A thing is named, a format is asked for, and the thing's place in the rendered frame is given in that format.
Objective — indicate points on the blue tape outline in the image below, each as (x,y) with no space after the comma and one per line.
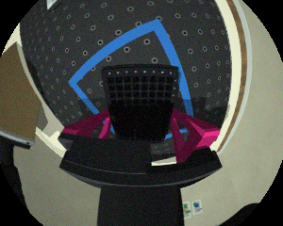
(124,39)

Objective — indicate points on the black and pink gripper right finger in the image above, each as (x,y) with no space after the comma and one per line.
(202,134)

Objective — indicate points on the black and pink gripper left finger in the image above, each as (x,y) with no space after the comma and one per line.
(85,127)

